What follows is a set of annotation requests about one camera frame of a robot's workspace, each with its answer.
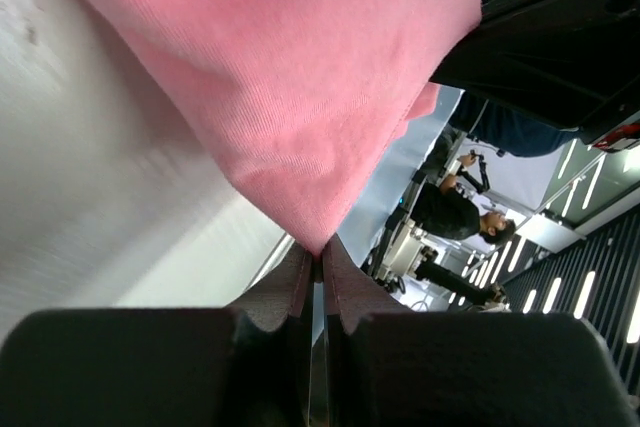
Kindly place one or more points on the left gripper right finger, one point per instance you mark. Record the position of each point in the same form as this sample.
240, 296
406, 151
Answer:
391, 366

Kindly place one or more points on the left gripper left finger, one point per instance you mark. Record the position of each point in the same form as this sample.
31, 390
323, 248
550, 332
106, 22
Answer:
246, 364

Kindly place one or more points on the pink t shirt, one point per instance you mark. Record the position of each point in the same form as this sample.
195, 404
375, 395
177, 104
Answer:
296, 100

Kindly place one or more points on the person in black shirt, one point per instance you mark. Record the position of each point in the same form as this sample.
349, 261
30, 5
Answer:
442, 211

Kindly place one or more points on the person in blue shirt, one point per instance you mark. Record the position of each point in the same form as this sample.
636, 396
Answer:
507, 129

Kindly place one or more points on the background workstation robot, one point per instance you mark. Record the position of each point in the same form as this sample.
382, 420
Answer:
399, 252

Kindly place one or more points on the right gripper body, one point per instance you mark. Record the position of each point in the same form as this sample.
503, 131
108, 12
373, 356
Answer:
572, 64

